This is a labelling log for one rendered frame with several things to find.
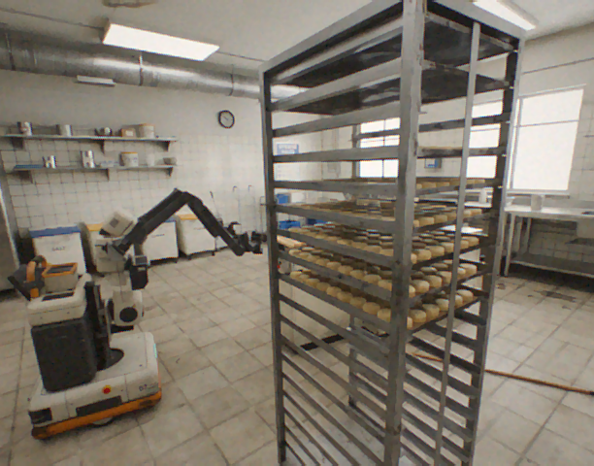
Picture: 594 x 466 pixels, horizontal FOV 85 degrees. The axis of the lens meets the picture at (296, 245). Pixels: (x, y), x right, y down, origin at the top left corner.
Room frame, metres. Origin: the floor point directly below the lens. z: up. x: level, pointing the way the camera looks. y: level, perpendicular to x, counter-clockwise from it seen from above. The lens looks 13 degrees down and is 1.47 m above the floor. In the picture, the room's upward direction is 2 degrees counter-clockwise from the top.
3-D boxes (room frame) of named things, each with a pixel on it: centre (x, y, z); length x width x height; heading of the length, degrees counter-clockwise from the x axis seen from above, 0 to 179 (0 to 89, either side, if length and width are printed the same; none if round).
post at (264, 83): (1.24, 0.09, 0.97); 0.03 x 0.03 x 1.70; 34
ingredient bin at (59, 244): (4.41, 3.32, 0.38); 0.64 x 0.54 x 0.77; 40
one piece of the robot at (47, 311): (1.86, 1.39, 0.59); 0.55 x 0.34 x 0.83; 26
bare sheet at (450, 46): (1.11, -0.27, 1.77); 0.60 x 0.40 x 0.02; 34
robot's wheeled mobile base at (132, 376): (1.90, 1.30, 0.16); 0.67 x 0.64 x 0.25; 116
